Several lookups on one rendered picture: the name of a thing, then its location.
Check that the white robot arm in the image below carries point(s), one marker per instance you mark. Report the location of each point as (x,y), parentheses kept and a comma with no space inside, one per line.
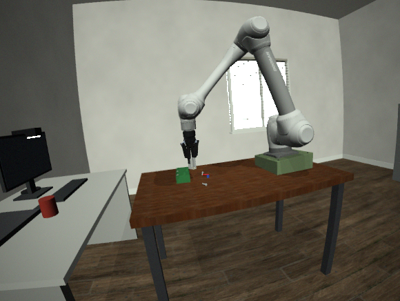
(289,128)

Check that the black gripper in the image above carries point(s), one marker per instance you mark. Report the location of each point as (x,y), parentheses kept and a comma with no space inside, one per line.
(188,143)

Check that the green rack of bins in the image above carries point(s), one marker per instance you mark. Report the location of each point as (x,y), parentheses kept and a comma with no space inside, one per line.
(182,175)

